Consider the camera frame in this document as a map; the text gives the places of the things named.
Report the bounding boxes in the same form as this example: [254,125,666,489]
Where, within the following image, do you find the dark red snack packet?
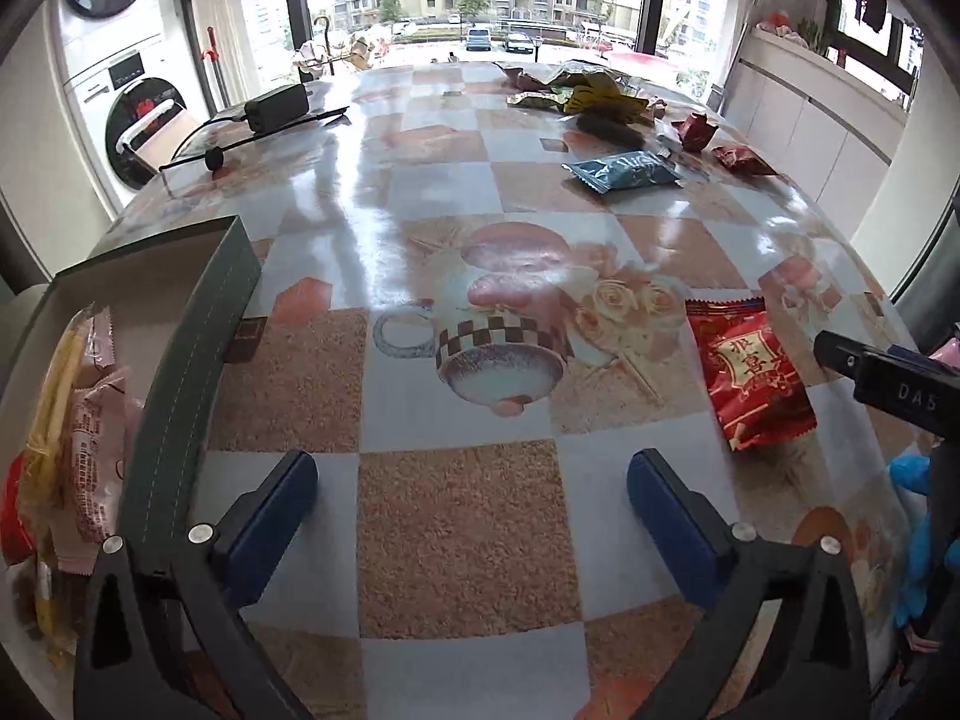
[711,142,781,177]

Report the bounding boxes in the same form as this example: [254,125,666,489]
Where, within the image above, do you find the yellow snack packet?
[16,306,87,488]

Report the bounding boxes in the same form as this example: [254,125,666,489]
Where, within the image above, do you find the metal wire rack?
[292,15,338,80]

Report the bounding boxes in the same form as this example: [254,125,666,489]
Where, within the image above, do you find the black power adapter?
[245,84,311,132]

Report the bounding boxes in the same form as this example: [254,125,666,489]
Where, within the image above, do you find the pale pink snack packet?
[79,306,125,391]

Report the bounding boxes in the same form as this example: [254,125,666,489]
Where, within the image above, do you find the teal snack packet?
[562,150,685,197]

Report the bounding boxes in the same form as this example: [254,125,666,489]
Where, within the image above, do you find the black cable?
[157,109,350,173]

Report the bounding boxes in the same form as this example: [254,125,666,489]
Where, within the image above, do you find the person's right hand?
[889,450,947,631]

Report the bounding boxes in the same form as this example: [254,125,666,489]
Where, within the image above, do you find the hanging dark clothes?
[821,0,890,31]

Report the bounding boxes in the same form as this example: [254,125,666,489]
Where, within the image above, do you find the grey green box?
[0,215,263,676]

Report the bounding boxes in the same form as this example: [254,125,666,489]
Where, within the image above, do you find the pile of snack packets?
[499,60,668,143]

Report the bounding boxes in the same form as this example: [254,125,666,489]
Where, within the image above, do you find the mop handle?
[204,26,230,110]

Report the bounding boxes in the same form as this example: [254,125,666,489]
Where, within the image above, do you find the pink basin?
[604,51,672,76]

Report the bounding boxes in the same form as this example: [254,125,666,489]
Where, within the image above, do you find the red white snack packet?
[0,454,38,567]

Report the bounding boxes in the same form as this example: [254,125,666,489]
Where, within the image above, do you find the green plant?
[795,15,833,53]

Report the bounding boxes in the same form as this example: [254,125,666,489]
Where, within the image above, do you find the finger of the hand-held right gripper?
[814,330,891,385]

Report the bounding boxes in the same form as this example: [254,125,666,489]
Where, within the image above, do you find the red printed snack packet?
[684,297,818,452]

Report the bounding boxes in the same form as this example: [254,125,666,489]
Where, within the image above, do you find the brown red snack packet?
[671,111,721,152]

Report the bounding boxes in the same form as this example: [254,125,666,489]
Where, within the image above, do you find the white dryer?
[45,0,188,83]

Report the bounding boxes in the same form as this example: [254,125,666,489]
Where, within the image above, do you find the white cabinet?
[720,30,912,218]

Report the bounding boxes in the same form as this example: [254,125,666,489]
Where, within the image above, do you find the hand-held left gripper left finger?
[73,448,320,720]

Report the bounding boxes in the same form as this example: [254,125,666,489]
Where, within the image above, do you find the white washing machine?
[64,45,218,211]

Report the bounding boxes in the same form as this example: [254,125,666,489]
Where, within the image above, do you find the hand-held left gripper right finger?
[627,448,871,720]

